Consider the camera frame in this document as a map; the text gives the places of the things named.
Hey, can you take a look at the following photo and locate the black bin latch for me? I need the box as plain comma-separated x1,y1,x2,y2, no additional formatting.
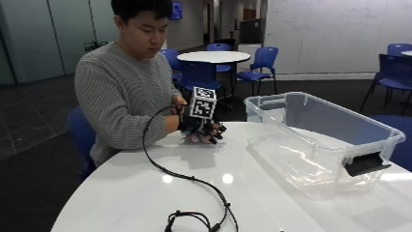
343,151,394,178

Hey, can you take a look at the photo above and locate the gray knit sweater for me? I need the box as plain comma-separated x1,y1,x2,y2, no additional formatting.
74,42,184,168

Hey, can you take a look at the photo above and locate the blue wall screen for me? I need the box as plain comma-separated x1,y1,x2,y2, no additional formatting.
170,1,184,20

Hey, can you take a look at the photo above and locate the dark cabinet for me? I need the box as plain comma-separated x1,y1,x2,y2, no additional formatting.
239,18,264,44

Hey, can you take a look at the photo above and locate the black cable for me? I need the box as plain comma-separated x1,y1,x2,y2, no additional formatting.
142,103,242,232

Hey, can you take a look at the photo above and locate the the person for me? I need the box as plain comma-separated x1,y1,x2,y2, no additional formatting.
74,0,230,168

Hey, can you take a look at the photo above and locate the white marker cube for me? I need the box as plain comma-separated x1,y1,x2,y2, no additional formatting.
188,86,218,121

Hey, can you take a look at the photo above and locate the green potted plant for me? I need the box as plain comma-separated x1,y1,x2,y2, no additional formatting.
83,40,110,54

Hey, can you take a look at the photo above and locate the clear plastic storage bin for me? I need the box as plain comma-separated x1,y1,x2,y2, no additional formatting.
244,91,407,201

